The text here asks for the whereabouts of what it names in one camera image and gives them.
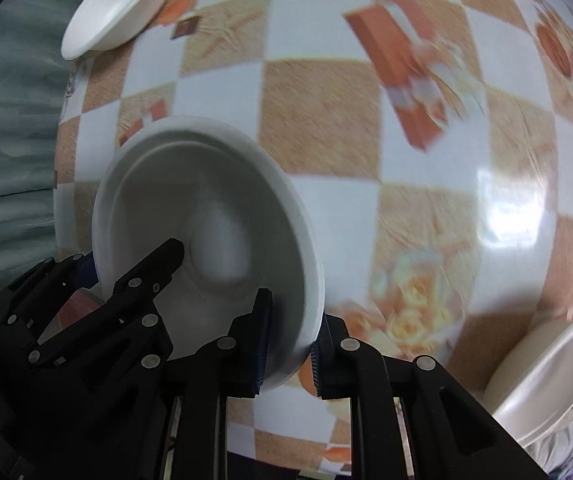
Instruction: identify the grey green sofa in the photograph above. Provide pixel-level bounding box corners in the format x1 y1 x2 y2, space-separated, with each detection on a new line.
0 0 97 281

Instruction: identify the large white bowl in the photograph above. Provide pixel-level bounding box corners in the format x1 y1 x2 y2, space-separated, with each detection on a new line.
481 305 573 448

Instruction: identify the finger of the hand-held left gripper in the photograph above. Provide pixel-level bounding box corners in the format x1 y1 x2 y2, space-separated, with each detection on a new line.
29 237 186 376
0 255 97 341

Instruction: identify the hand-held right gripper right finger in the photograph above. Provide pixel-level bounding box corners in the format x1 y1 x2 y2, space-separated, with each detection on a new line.
309 315 547 480

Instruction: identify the checkered printed tablecloth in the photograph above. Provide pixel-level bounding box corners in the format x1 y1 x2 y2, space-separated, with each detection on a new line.
54 0 573 476

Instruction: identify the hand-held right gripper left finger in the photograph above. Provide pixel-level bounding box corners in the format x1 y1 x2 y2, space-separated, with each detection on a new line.
156 287 273 480

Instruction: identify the small white bowl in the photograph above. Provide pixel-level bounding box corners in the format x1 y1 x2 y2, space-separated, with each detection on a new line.
60 0 172 61
91 116 326 392

